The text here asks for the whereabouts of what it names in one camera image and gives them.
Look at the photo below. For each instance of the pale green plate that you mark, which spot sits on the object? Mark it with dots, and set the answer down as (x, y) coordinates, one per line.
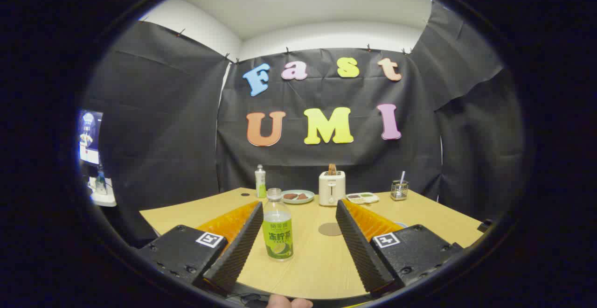
(291, 201)

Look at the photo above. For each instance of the round brown coaster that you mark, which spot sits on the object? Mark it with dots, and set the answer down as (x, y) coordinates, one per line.
(329, 229)

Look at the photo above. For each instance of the computer screen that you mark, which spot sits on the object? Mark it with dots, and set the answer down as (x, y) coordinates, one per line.
(91, 135)

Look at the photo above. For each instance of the white straw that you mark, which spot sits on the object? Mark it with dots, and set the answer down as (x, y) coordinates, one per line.
(402, 177)

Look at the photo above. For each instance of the small white green bottle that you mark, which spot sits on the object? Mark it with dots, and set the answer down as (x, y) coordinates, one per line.
(260, 182)

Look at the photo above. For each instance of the cream toaster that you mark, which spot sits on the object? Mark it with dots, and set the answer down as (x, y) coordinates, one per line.
(331, 189)

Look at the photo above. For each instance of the brown bread slice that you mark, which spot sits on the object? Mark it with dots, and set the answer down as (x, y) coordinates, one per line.
(332, 169)

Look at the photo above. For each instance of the black backdrop cloth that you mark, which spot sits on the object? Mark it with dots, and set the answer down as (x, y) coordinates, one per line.
(163, 112)

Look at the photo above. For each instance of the wooden table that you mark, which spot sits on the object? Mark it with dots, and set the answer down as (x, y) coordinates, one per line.
(317, 261)

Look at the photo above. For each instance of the white divided snack tray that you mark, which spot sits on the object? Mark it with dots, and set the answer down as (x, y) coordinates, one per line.
(362, 199)

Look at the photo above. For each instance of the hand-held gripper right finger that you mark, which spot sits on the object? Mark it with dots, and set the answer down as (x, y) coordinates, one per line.
(361, 247)

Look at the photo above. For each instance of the green label juice bottle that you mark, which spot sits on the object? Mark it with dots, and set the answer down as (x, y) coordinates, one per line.
(278, 238)

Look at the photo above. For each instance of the small black object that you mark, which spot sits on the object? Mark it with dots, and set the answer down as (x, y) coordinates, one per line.
(485, 226)

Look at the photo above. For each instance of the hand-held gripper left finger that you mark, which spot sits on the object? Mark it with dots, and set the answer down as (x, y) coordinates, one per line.
(238, 247)

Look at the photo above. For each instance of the white side shelf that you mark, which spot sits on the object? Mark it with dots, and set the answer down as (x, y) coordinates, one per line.
(105, 199)

